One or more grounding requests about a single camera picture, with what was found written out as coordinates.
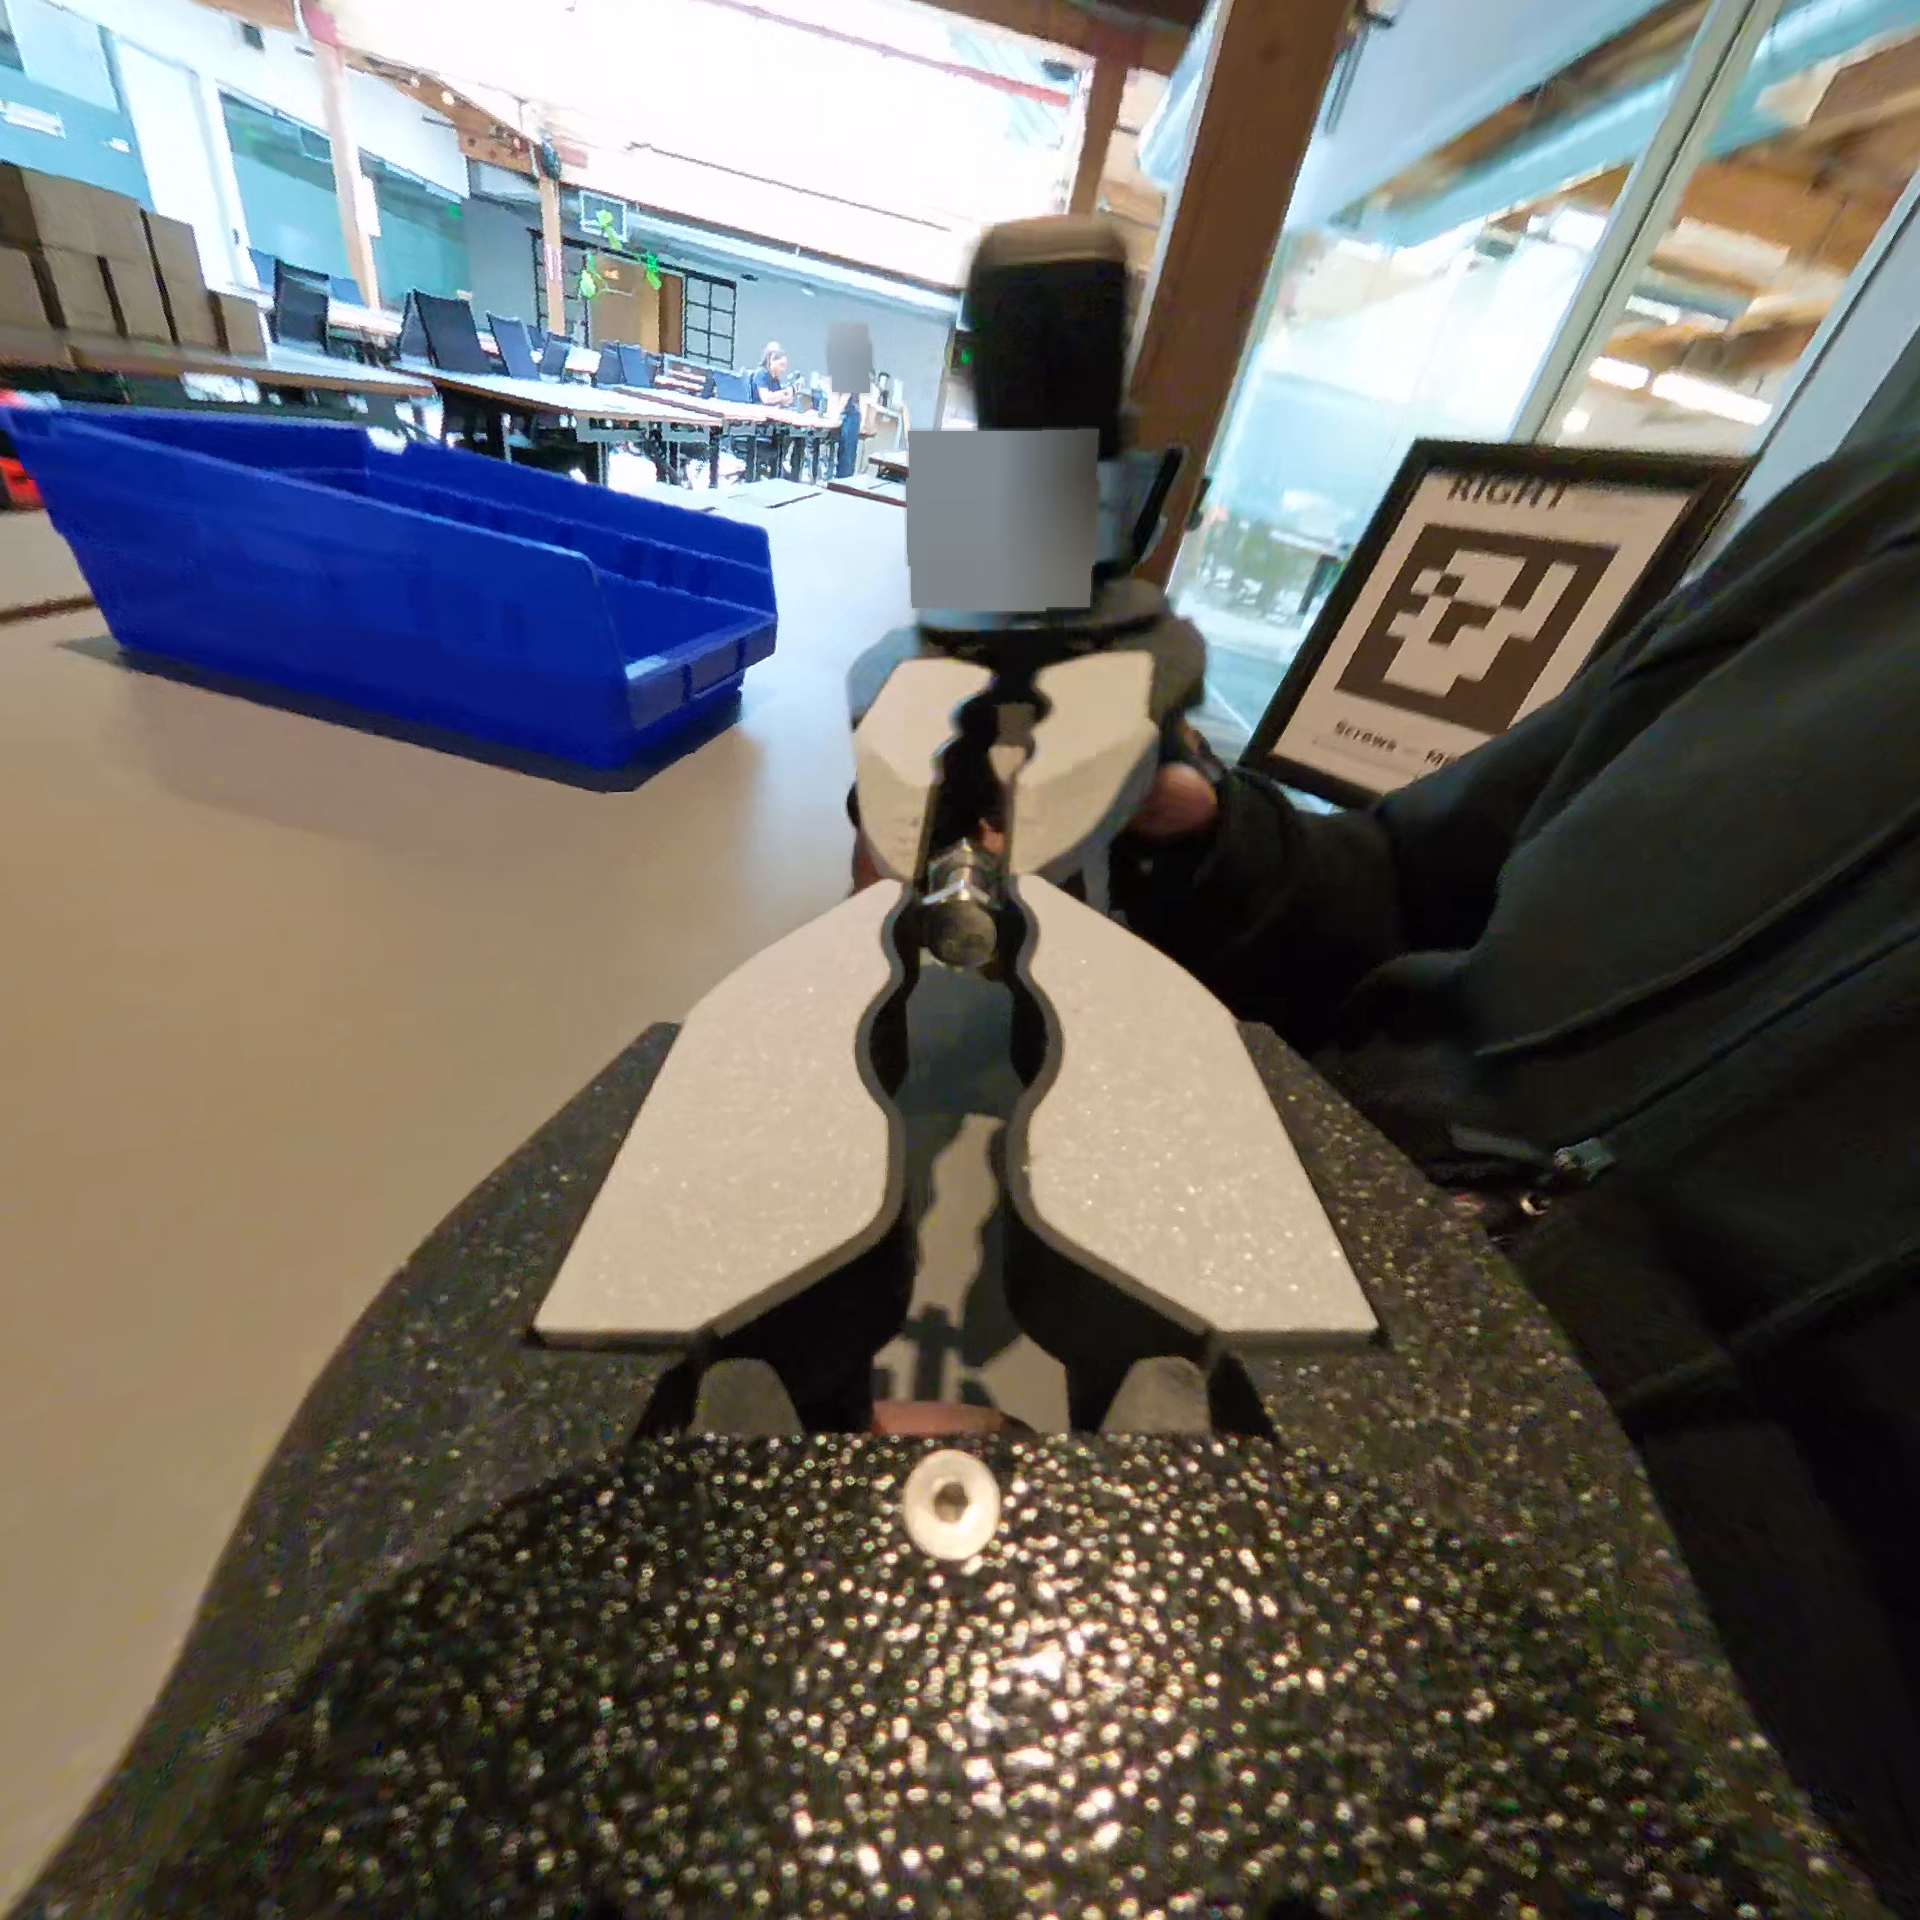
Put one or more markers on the wooden pillar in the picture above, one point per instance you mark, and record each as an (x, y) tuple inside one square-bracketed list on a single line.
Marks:
[(1231, 271)]

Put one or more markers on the black framed marker sign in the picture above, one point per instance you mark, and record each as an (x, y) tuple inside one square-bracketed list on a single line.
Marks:
[(1487, 616)]

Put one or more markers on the person's right hand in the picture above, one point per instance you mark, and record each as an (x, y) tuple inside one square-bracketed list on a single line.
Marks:
[(1176, 805)]

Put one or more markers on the steel hex bolt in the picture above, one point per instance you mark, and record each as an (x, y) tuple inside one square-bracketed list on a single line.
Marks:
[(960, 917)]

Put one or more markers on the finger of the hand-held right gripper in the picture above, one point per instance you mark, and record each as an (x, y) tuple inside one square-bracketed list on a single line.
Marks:
[(911, 766), (1086, 751)]

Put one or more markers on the blue plastic bin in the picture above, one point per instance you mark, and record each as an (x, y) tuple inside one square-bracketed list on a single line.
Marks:
[(391, 586)]

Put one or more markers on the stack of cardboard boxes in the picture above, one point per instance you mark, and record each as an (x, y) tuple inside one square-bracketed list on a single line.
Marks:
[(121, 271)]

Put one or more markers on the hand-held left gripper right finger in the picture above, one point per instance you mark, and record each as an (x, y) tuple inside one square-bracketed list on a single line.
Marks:
[(1187, 1171)]

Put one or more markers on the person's right forearm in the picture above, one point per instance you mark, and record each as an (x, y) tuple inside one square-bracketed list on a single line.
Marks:
[(1290, 900)]

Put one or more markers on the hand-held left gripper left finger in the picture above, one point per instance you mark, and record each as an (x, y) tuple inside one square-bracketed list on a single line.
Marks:
[(737, 1157)]

